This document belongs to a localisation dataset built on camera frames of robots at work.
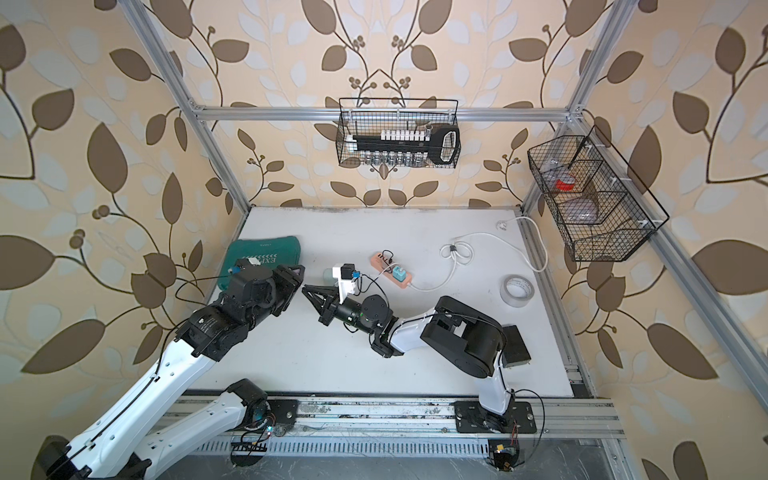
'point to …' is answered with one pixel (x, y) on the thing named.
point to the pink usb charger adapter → (385, 263)
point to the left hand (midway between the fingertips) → (299, 271)
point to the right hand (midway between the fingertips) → (304, 290)
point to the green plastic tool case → (270, 252)
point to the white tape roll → (516, 291)
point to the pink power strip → (375, 260)
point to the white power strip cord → (460, 252)
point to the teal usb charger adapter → (399, 274)
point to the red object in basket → (563, 186)
